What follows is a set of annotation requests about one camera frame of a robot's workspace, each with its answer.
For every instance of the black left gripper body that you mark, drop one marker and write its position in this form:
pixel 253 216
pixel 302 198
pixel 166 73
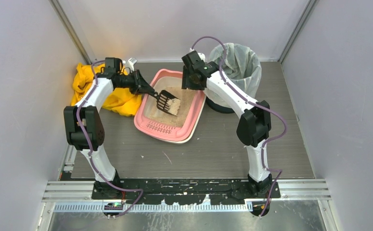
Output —
pixel 137 83

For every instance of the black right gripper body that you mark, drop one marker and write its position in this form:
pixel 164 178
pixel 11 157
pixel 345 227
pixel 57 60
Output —
pixel 189 81

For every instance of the black litter scoop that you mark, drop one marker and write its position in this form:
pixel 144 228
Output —
pixel 162 99

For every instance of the scooped litter pile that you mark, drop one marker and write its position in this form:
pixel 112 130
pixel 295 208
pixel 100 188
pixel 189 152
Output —
pixel 174 106

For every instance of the white bin liner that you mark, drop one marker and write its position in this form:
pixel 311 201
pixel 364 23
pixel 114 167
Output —
pixel 241 66

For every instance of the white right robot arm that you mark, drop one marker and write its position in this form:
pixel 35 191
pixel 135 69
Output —
pixel 254 117

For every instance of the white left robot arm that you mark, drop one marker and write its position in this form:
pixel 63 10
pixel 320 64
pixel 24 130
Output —
pixel 110 81

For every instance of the pink litter box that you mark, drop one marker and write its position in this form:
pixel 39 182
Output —
pixel 165 78

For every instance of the beige cat litter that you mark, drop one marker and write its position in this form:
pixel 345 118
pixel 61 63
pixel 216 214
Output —
pixel 186 98

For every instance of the yellow cloth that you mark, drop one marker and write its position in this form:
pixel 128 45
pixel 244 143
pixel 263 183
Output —
pixel 120 101

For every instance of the black trash bin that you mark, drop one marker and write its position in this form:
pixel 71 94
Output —
pixel 218 108

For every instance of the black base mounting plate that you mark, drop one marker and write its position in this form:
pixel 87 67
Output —
pixel 184 191

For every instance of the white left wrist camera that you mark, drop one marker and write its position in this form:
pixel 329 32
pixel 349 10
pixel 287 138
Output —
pixel 129 65

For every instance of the aluminium rail frame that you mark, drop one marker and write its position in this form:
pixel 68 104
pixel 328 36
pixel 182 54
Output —
pixel 213 152

